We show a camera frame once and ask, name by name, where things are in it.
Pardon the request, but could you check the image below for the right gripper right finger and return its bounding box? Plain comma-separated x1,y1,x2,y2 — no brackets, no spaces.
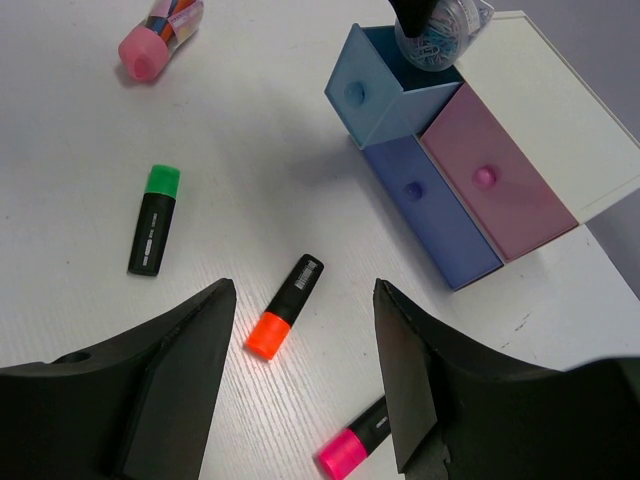
373,280,639,479

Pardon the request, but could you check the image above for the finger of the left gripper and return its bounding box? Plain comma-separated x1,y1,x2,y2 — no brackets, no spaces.
389,0,439,38

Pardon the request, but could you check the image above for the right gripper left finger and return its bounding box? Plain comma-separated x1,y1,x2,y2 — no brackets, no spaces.
1,279,236,479

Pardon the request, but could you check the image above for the clear paper clip jar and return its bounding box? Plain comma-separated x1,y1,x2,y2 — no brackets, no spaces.
394,0,495,72

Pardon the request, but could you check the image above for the light blue drawer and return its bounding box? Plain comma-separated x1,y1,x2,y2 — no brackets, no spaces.
325,24,463,150

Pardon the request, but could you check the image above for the white drawer cabinet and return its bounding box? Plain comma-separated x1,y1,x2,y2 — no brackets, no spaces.
458,12,639,227

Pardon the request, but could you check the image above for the orange highlighter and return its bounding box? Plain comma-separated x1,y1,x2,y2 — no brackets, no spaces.
245,254,324,360

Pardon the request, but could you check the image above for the pink highlighter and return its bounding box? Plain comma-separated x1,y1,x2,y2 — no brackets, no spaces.
315,396,391,480

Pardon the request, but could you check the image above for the purple blue drawer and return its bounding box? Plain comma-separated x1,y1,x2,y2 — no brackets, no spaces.
364,136,503,290

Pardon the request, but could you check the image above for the pink drawer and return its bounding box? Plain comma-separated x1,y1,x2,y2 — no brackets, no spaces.
421,84,578,261

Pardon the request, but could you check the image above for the green highlighter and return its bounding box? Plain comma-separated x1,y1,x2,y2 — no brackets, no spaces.
128,164,181,277

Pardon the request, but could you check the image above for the pink capped pen tube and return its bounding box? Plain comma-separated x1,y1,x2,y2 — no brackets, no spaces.
118,0,204,83

